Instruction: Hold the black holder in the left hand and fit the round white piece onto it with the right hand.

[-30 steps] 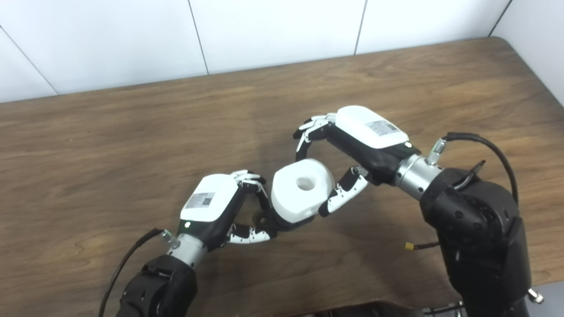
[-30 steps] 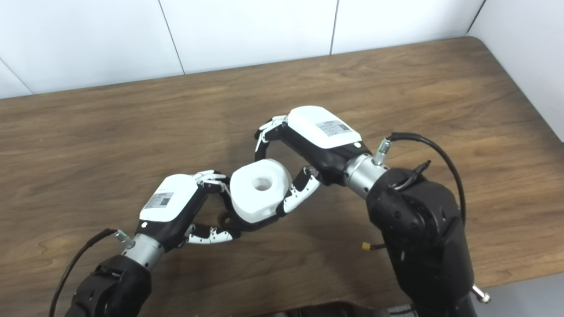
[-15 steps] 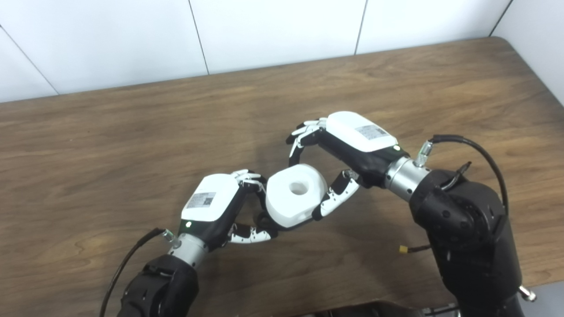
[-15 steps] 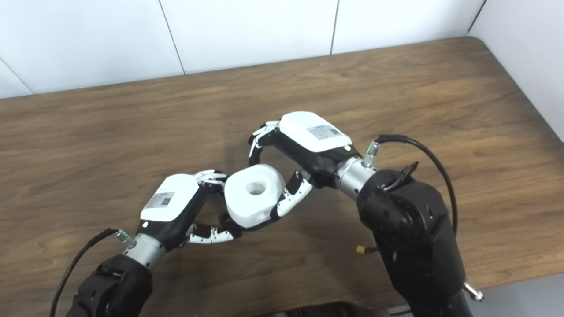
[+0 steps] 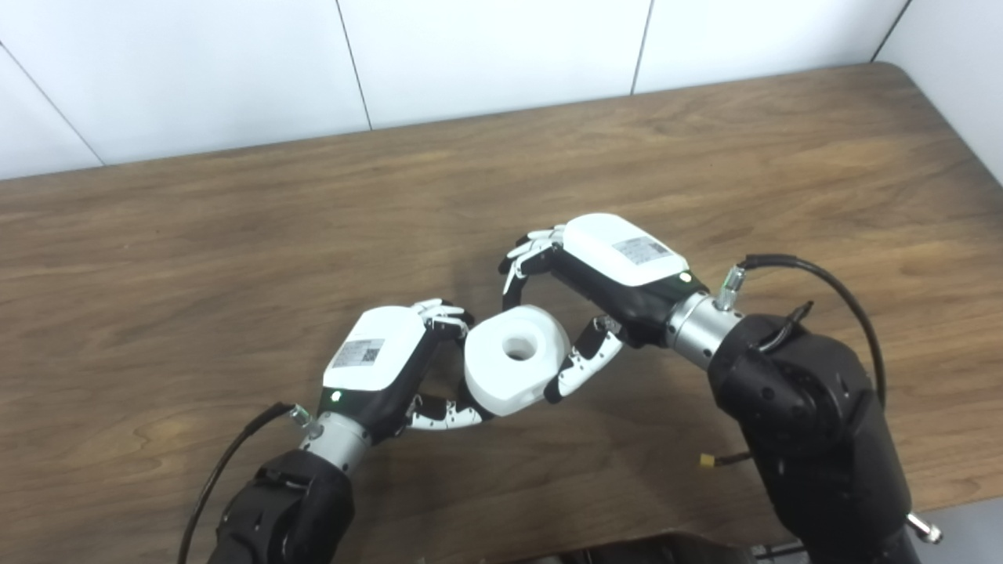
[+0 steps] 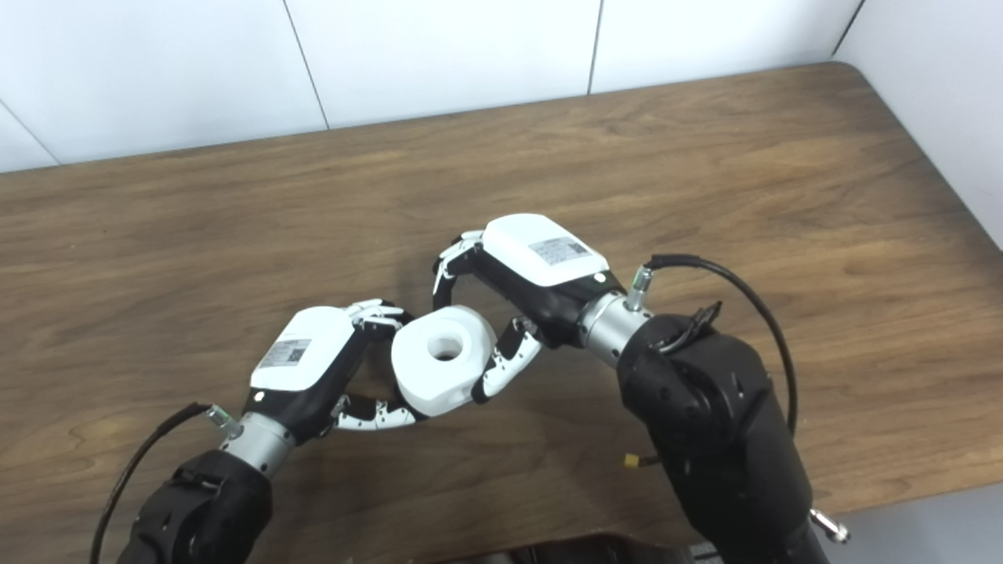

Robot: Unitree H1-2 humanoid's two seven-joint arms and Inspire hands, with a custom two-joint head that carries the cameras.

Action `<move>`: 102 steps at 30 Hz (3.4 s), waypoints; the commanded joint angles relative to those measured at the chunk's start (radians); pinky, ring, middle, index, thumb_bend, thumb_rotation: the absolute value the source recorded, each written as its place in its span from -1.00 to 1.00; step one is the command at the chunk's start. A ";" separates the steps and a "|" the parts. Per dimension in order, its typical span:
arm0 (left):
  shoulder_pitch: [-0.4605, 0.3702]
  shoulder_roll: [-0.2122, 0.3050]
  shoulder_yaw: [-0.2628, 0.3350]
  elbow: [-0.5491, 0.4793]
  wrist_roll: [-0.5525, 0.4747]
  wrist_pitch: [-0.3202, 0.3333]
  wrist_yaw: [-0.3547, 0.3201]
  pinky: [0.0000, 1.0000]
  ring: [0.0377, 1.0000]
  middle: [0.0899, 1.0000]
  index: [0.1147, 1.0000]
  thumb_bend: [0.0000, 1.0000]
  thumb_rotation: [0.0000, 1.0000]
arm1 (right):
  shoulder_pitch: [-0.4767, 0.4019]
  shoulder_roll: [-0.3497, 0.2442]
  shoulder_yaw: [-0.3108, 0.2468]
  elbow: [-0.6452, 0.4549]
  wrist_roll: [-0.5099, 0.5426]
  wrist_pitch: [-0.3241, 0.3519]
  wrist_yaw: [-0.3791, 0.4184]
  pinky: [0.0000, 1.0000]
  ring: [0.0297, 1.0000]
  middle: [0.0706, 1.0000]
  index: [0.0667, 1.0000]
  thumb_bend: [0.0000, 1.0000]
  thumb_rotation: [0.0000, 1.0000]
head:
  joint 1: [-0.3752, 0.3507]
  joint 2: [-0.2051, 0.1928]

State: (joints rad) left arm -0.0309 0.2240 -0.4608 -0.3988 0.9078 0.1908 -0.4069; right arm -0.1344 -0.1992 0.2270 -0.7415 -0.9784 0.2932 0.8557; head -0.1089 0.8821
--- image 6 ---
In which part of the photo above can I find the round white plastic piece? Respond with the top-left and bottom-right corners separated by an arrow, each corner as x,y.
391,305 -> 498,418

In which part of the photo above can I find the black robot torso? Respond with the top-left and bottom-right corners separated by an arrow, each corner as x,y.
439,535 -> 706,564

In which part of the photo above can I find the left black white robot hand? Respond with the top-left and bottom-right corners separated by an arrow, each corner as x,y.
243,298 -> 428,447

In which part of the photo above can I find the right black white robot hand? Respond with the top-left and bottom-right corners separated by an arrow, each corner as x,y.
432,213 -> 628,404

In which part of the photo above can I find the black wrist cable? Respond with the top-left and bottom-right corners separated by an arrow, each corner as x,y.
625,253 -> 798,436
89,402 -> 236,564

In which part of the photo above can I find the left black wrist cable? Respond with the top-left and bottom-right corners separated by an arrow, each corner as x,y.
89,402 -> 236,564

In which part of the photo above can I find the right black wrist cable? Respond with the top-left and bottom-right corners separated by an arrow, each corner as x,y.
625,253 -> 798,436

